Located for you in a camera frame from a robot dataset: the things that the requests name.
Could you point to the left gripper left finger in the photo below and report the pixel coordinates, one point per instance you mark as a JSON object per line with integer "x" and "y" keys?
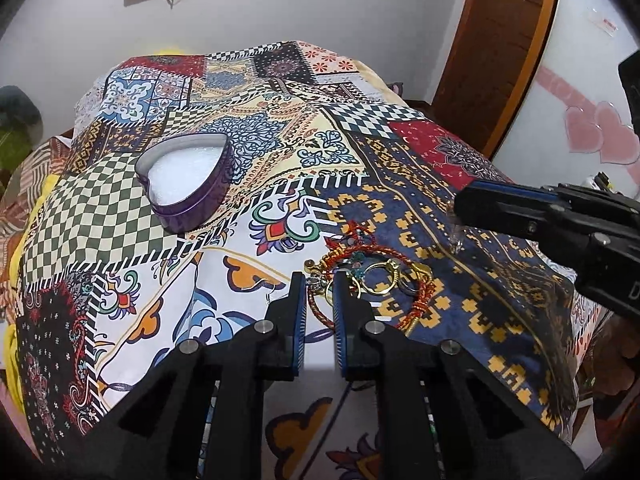
{"x": 198, "y": 414}

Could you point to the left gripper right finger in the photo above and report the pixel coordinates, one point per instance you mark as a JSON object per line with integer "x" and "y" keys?
{"x": 441, "y": 414}

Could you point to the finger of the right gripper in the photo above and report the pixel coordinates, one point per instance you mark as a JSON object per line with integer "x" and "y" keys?
{"x": 500, "y": 214}
{"x": 516, "y": 191}

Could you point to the purple heart-shaped tin box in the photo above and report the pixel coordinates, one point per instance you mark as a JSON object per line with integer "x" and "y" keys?
{"x": 185, "y": 178}

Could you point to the white sliding wardrobe door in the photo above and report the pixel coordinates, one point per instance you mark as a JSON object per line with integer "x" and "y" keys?
{"x": 575, "y": 120}

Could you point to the yellow cloth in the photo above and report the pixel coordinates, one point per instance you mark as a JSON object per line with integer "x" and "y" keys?
{"x": 9, "y": 340}

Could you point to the colourful patchwork bed cover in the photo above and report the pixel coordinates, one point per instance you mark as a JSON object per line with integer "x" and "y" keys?
{"x": 318, "y": 144}

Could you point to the striped orange blanket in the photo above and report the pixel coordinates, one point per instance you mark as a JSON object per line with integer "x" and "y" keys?
{"x": 57, "y": 238}

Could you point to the green patterned covered stand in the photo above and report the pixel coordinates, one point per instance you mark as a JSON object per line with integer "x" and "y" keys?
{"x": 15, "y": 146}

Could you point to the yellow object behind bed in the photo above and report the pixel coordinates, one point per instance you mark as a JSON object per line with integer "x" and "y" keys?
{"x": 170, "y": 52}

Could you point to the grey stuffed cushion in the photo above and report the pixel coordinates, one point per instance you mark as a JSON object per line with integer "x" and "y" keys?
{"x": 17, "y": 110}

